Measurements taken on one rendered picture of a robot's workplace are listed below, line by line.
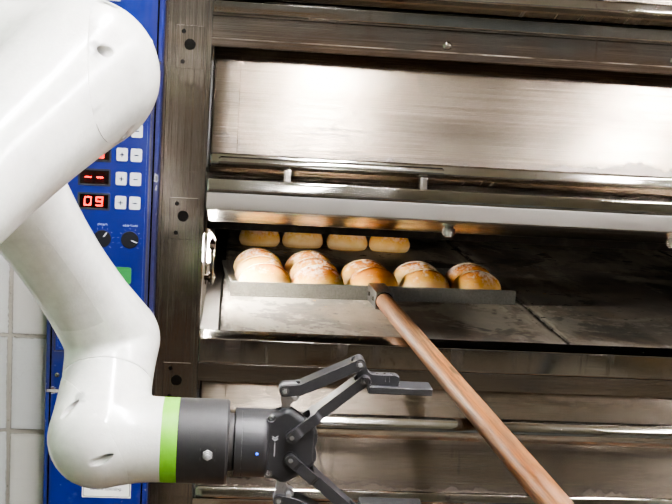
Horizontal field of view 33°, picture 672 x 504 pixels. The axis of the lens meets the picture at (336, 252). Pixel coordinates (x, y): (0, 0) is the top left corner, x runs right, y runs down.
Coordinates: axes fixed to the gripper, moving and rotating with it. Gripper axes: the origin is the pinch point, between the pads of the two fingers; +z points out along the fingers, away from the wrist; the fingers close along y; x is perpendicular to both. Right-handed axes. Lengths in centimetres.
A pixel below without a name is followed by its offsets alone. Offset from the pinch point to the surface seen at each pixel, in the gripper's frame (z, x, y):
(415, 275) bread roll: 14, -94, -3
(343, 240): 5, -149, -1
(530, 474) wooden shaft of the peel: 10.8, 8.4, -0.4
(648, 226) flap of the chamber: 39, -40, -21
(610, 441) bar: 28.3, -17.6, 4.2
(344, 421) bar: -6.2, -17.7, 2.8
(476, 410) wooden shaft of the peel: 9.5, -13.4, -0.6
